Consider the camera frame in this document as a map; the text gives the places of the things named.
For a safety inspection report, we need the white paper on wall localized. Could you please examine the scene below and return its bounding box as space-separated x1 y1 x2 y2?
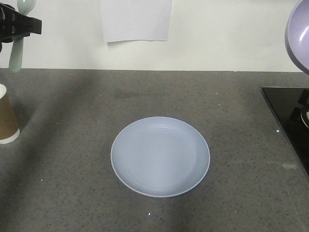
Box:
101 0 172 43

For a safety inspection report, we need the lilac plastic bowl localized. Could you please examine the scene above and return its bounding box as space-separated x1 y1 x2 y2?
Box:
285 0 309 74

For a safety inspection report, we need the black gas stove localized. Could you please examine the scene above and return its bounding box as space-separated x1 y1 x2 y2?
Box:
261 87 309 173

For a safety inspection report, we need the brown paper cup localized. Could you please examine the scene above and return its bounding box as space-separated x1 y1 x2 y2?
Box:
0 84 20 145

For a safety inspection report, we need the mint green plastic spoon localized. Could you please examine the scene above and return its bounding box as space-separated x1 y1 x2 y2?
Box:
9 0 36 73

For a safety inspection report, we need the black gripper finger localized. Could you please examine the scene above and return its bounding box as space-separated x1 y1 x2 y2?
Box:
27 17 42 34

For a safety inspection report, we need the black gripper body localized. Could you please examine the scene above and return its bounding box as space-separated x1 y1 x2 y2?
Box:
0 4 28 43

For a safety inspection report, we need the light blue plate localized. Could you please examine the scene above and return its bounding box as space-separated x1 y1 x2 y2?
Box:
111 116 211 198

